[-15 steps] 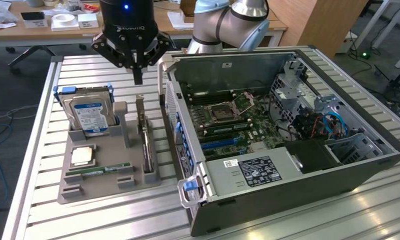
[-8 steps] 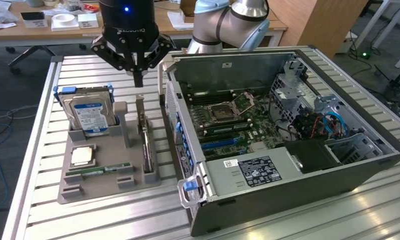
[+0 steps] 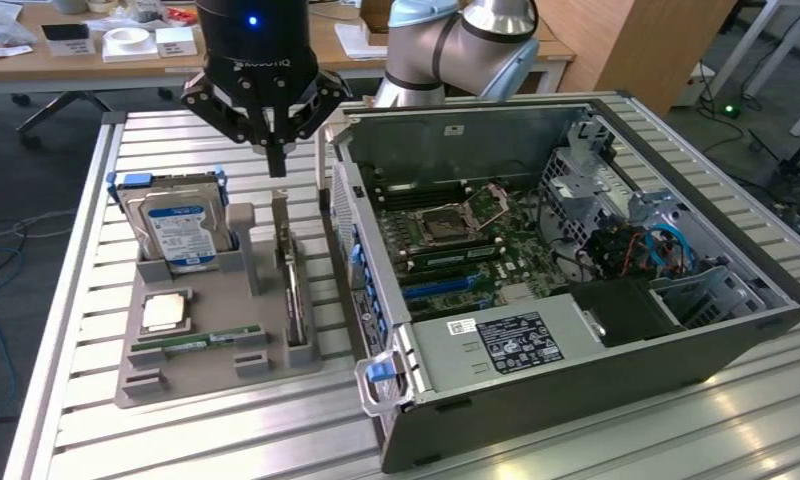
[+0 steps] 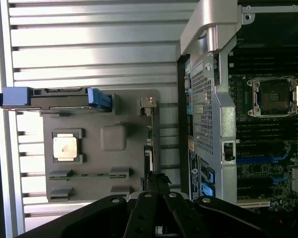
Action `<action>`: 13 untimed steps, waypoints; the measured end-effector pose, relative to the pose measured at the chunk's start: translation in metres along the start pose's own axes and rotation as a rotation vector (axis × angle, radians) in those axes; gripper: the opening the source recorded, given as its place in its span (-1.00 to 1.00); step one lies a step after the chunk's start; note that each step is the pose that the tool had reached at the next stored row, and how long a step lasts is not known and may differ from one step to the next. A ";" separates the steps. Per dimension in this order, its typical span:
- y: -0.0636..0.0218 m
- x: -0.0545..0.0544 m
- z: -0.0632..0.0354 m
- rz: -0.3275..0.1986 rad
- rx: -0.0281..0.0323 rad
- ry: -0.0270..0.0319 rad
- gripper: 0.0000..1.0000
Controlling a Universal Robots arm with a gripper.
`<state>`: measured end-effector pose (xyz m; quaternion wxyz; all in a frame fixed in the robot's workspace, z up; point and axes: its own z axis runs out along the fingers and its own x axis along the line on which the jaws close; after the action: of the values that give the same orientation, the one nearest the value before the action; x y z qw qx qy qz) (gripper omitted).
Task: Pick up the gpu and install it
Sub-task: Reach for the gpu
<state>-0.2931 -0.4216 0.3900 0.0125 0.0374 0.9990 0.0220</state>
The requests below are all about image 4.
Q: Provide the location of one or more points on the CPU socket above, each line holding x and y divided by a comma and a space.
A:
273, 96

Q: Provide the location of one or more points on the hard disk with blue caddy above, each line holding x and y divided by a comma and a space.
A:
57, 100

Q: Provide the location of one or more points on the grey parts rack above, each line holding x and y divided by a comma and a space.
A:
94, 153

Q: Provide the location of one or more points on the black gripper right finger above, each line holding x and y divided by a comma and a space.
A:
178, 210

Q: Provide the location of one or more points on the blue expansion slot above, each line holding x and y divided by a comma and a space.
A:
250, 160

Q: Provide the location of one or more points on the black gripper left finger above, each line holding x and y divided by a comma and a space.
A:
141, 213

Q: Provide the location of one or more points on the silver CPU chip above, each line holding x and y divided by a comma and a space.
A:
64, 146

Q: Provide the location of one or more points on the open grey PC case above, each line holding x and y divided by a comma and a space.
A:
203, 111

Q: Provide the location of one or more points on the green motherboard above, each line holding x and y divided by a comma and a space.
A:
263, 138

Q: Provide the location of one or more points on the green RAM stick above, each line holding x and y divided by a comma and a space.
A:
89, 176

